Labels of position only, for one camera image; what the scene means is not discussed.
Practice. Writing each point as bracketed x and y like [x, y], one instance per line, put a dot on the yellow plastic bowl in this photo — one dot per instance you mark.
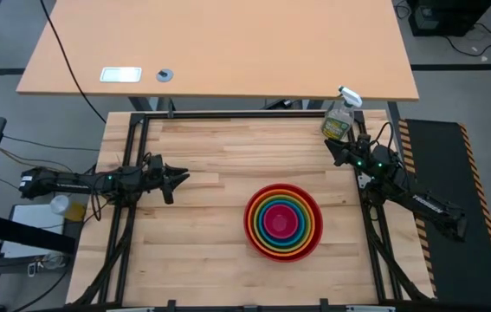
[253, 222]

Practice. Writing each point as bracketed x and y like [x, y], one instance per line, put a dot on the pink plastic bowl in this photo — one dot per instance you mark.
[280, 221]

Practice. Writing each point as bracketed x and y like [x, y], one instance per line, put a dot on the nested rainbow bowls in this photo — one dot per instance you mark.
[284, 258]

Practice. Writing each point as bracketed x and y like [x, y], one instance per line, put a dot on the grey round desk grommet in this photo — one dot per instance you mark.
[164, 75]

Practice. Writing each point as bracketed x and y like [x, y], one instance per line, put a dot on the black hazard-striped floor mat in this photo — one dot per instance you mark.
[453, 173]

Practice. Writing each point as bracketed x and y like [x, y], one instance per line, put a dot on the blue plastic bowl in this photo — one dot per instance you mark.
[260, 222]

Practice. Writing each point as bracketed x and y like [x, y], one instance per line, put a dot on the black computer box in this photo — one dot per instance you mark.
[448, 17]

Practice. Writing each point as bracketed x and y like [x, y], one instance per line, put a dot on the orange plastic bowl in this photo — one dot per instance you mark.
[250, 221]

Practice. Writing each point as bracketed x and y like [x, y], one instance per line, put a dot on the small bottle yellow liquid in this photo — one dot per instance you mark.
[68, 209]

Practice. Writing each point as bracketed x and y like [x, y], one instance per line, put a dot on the clear spray bottle white trigger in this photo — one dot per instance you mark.
[338, 121]

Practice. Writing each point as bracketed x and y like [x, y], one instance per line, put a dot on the white flat board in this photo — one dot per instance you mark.
[33, 234]

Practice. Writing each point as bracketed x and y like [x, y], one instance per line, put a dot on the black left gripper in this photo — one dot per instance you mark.
[155, 180]

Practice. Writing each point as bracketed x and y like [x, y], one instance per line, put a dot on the black aluminium table frame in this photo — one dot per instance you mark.
[129, 242]

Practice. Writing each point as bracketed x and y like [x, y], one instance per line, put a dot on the tan wooden desk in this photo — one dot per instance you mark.
[228, 43]

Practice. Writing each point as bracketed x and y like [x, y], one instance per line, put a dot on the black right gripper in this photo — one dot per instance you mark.
[370, 159]

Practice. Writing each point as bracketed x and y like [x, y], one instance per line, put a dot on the green plastic bowl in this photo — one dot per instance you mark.
[256, 222]

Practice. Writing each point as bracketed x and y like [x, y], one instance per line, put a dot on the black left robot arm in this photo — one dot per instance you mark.
[72, 181]

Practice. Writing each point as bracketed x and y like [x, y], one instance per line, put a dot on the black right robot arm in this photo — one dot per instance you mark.
[427, 206]

